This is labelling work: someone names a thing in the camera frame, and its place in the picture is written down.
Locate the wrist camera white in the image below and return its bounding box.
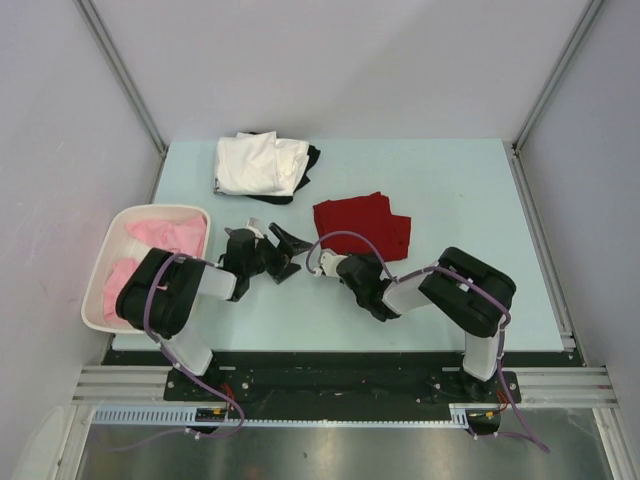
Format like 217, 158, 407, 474
312, 249, 347, 278
245, 217, 265, 240

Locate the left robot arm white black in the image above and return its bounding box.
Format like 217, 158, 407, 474
115, 219, 312, 400

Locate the red t-shirt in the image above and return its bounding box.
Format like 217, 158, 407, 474
313, 192, 411, 262

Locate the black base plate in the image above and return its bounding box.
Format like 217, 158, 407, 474
96, 351, 584, 420

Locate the left aluminium frame post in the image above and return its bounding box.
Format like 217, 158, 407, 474
73, 0, 168, 159

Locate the slotted cable duct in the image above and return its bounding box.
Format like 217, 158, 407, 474
92, 406, 501, 429

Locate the folded white t-shirt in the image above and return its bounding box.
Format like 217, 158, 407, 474
214, 131, 310, 197

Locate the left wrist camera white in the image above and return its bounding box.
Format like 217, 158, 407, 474
245, 217, 265, 240

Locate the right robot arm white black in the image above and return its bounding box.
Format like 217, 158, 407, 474
321, 247, 517, 401

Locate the right aluminium frame post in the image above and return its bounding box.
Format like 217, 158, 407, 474
512, 0, 609, 149

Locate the pink t-shirt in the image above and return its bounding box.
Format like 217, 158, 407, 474
102, 215, 208, 325

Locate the white plastic basin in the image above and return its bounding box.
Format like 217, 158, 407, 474
81, 204, 211, 335

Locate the folded black t-shirt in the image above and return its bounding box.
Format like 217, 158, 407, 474
247, 137, 321, 206

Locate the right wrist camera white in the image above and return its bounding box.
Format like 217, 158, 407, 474
312, 249, 347, 278

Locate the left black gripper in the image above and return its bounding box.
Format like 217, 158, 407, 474
244, 223, 312, 283

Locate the aluminium frame post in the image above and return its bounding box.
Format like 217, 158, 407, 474
73, 0, 168, 159
512, 0, 609, 149

